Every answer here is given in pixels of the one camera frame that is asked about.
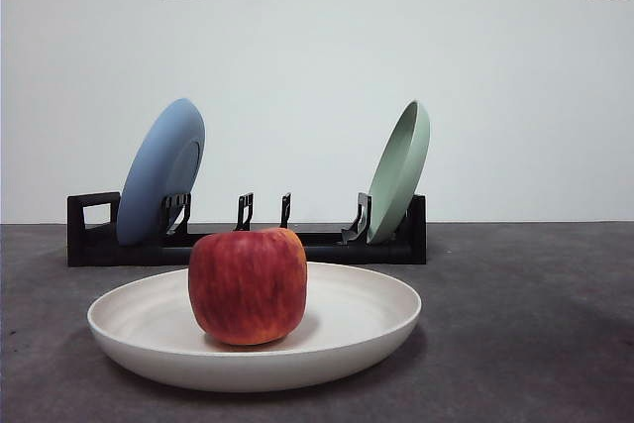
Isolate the black plate rack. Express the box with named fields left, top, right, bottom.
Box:
left=66, top=191, right=427, bottom=267

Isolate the blue plate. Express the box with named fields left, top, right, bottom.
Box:
left=116, top=97, right=206, bottom=247

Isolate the green plate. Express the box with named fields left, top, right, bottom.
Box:
left=367, top=99, right=431, bottom=245

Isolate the red apple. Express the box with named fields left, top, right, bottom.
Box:
left=187, top=226, right=308, bottom=347

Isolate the cream yellow plate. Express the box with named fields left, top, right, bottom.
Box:
left=87, top=261, right=423, bottom=393

